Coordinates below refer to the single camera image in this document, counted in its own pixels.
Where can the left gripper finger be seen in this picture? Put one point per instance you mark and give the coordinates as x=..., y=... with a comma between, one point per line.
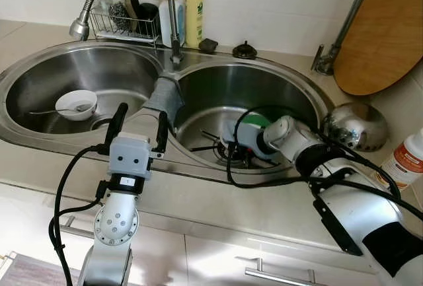
x=162, y=131
x=117, y=121

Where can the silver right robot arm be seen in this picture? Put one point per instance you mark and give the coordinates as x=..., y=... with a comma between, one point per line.
x=357, y=207

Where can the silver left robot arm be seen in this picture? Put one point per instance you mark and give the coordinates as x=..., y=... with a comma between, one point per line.
x=115, y=223

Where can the grey dishcloth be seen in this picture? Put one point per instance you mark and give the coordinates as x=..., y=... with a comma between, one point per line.
x=164, y=101

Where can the black chopstick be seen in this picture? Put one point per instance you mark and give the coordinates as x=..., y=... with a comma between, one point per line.
x=213, y=135
x=208, y=147

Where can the green plastic dish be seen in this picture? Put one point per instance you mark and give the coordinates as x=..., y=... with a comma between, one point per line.
x=258, y=119

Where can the small plain white bowl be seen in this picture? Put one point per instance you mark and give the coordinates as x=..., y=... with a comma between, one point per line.
x=66, y=101

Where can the stainless steel double sink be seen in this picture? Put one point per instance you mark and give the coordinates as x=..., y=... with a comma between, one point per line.
x=66, y=74

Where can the steel spoon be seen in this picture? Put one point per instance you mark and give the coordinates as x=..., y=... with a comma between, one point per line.
x=46, y=111

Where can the small black block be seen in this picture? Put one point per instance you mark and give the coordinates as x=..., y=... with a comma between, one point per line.
x=208, y=45

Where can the steel gooseneck spray faucet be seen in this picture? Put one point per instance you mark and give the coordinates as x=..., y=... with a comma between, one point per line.
x=79, y=28

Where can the white plastic bottle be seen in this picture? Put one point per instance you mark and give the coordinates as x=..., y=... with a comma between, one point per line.
x=163, y=28

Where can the steel wool scourer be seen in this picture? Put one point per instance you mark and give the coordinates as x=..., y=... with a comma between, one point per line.
x=119, y=16

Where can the cream sink base cabinet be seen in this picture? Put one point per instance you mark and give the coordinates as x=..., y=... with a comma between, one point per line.
x=198, y=259

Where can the black sink plug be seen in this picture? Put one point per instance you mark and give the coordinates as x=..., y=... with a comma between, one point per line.
x=244, y=51

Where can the white bottle orange label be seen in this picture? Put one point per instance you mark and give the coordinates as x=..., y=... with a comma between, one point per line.
x=406, y=164

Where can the dark scrub sponge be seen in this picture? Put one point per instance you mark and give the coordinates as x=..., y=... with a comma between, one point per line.
x=132, y=5

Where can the yellow detergent bottle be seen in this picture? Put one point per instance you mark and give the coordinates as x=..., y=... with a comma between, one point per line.
x=195, y=15

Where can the shiny steel bowl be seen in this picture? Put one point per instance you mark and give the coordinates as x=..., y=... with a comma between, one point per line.
x=357, y=127

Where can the slender grey steel tap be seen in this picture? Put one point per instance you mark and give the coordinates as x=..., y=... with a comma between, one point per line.
x=324, y=65

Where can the round wooden cutting board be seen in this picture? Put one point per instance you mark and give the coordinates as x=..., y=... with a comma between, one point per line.
x=383, y=41

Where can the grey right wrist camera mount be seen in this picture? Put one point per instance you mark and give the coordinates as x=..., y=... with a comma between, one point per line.
x=248, y=141

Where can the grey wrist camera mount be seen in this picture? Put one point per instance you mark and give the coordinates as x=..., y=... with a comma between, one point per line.
x=129, y=157
x=248, y=141

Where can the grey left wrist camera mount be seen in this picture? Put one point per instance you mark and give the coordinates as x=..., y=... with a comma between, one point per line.
x=129, y=157

